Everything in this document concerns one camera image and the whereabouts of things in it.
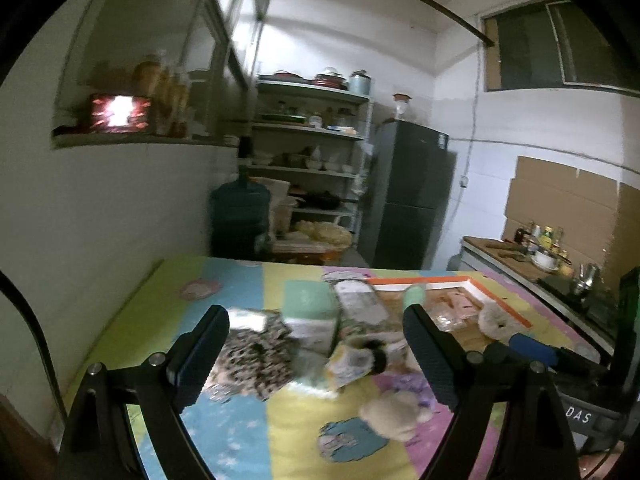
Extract white bowl on counter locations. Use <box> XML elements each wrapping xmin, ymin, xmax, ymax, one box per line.
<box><xmin>532</xmin><ymin>250</ymin><xmax>559</xmax><ymax>273</ymax></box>

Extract clear plastic bag of bits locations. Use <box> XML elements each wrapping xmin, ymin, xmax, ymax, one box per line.
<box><xmin>427</xmin><ymin>301</ymin><xmax>460</xmax><ymax>332</ymax></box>

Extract colourful patchwork quilt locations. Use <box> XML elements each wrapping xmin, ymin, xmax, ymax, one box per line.
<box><xmin>62</xmin><ymin>253</ymin><xmax>609</xmax><ymax>480</ymax></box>

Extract green soft pillow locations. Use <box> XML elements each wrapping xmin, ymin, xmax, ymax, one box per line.
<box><xmin>402</xmin><ymin>284</ymin><xmax>427</xmax><ymax>309</ymax></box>

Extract blue enamel pot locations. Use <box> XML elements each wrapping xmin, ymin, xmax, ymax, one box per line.
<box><xmin>348</xmin><ymin>70</ymin><xmax>372</xmax><ymax>96</ymax></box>

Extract cream plush bear purple bow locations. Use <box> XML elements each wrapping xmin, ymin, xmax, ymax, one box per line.
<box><xmin>359</xmin><ymin>373</ymin><xmax>435</xmax><ymax>442</ymax></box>

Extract green water jug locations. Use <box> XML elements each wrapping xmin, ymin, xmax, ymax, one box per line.
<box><xmin>208</xmin><ymin>136</ymin><xmax>271</xmax><ymax>260</ymax></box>

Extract pink fluffy soft item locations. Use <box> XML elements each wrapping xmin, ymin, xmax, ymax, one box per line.
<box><xmin>446</xmin><ymin>290</ymin><xmax>482</xmax><ymax>318</ymax></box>

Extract dark window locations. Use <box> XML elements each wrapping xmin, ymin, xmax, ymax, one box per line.
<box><xmin>483</xmin><ymin>0</ymin><xmax>639</xmax><ymax>96</ymax></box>

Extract metal kettle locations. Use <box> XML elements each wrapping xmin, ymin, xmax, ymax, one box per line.
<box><xmin>570</xmin><ymin>263</ymin><xmax>601</xmax><ymax>296</ymax></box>

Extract glass jar on refrigerator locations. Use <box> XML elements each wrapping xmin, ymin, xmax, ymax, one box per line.
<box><xmin>393</xmin><ymin>92</ymin><xmax>411</xmax><ymax>120</ymax></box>

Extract kitchen counter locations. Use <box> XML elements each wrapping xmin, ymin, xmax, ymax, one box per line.
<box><xmin>460</xmin><ymin>236</ymin><xmax>615</xmax><ymax>356</ymax></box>

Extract black cable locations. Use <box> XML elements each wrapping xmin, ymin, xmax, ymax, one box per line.
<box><xmin>0</xmin><ymin>268</ymin><xmax>68</xmax><ymax>426</ymax></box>

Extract black gas stove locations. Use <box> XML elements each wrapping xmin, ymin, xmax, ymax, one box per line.
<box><xmin>536</xmin><ymin>275</ymin><xmax>618</xmax><ymax>339</ymax></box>

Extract glowing red screen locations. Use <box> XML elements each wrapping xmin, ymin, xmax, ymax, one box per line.
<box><xmin>90</xmin><ymin>94</ymin><xmax>152</xmax><ymax>134</ymax></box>

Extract yellow-capped condiment bottle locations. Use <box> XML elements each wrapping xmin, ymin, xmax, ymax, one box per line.
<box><xmin>538</xmin><ymin>226</ymin><xmax>553</xmax><ymax>252</ymax></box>

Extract black refrigerator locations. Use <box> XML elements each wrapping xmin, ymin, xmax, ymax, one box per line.
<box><xmin>358</xmin><ymin>119</ymin><xmax>456</xmax><ymax>270</ymax></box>

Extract red pot with lid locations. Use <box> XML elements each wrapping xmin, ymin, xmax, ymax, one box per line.
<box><xmin>312</xmin><ymin>67</ymin><xmax>348</xmax><ymax>90</ymax></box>

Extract cream fluffy ring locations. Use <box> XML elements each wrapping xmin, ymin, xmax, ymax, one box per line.
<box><xmin>476</xmin><ymin>301</ymin><xmax>522</xmax><ymax>344</ymax></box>

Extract white tissue pack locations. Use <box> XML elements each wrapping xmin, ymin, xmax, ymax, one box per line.
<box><xmin>228</xmin><ymin>308</ymin><xmax>269</xmax><ymax>333</ymax></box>

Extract brown cardboard wall panel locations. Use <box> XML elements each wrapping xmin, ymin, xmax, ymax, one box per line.
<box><xmin>502</xmin><ymin>156</ymin><xmax>640</xmax><ymax>289</ymax></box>

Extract yellow white bottle black cap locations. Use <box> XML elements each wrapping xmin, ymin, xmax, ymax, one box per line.
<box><xmin>324</xmin><ymin>339</ymin><xmax>388</xmax><ymax>391</ymax></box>

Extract white floral printed package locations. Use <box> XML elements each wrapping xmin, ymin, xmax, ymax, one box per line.
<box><xmin>333</xmin><ymin>280</ymin><xmax>390</xmax><ymax>327</ymax></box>

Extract mint green carton box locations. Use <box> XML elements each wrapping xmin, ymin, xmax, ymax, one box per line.
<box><xmin>281</xmin><ymin>280</ymin><xmax>340</xmax><ymax>356</ymax></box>

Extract orange-rimmed cardboard box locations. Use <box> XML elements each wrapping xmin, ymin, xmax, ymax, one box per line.
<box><xmin>369</xmin><ymin>275</ymin><xmax>533</xmax><ymax>351</ymax></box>

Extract amber bottles on ledge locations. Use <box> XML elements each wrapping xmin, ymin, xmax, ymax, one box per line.
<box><xmin>131</xmin><ymin>49</ymin><xmax>191</xmax><ymax>139</ymax></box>

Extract leopard print scarf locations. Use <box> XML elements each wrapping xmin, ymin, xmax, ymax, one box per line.
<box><xmin>202</xmin><ymin>311</ymin><xmax>296</xmax><ymax>402</ymax></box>

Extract grey metal storage shelf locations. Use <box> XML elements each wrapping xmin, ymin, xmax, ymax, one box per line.
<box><xmin>248</xmin><ymin>72</ymin><xmax>373</xmax><ymax>240</ymax></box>

